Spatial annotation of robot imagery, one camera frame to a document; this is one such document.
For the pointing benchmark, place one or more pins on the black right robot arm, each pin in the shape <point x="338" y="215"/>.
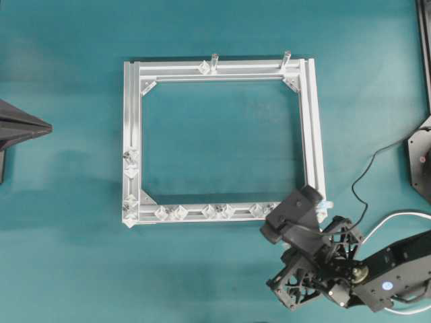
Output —
<point x="399" y="272"/>

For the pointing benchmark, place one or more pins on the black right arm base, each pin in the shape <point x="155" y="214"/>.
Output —
<point x="419" y="159"/>

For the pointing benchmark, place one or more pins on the steel pin far right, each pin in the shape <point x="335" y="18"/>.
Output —
<point x="285" y="60"/>

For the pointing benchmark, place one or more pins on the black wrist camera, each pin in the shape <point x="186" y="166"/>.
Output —
<point x="294" y="220"/>

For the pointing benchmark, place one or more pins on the steel pin far middle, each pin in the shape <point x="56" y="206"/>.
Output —
<point x="214" y="63"/>

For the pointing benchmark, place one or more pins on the steel pin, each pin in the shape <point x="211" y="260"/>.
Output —
<point x="285" y="60"/>
<point x="214" y="63"/>

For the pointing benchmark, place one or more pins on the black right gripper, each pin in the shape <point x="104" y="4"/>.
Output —
<point x="326" y="271"/>

